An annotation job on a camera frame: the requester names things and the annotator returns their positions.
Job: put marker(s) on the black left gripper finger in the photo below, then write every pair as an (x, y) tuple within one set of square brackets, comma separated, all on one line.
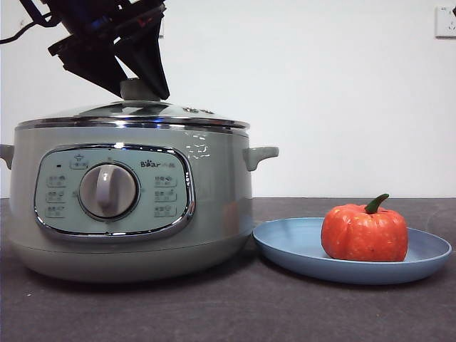
[(96, 67), (149, 60)]

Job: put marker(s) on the glass lid with green knob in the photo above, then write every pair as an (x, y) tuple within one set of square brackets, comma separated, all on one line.
[(107, 112)]

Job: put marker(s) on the orange pumpkin with green stem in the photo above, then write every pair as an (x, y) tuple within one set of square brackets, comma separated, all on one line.
[(360, 235)]

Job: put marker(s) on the pale green electric steamer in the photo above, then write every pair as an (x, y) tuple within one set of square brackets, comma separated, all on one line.
[(221, 213)]

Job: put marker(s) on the blue round plate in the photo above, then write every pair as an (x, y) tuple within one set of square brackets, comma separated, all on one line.
[(292, 242)]

